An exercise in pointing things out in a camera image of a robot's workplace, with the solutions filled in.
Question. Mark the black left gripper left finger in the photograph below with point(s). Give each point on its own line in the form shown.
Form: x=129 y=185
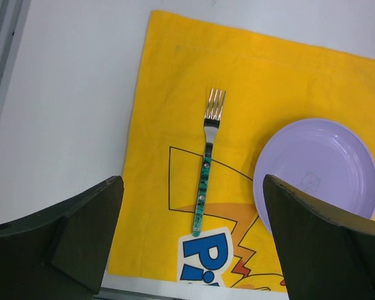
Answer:
x=61 y=252

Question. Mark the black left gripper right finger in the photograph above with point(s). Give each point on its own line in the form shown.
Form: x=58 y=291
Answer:
x=325 y=252

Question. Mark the lilac plastic plate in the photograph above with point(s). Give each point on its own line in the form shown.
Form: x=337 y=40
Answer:
x=321 y=158

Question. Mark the green handled fork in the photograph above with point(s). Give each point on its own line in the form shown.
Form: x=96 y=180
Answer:
x=212 y=120

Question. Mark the yellow cartoon print placemat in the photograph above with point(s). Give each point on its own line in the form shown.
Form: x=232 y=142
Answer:
x=269 y=83

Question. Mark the aluminium frame rail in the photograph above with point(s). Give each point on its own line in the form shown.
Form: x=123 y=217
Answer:
x=13 y=15

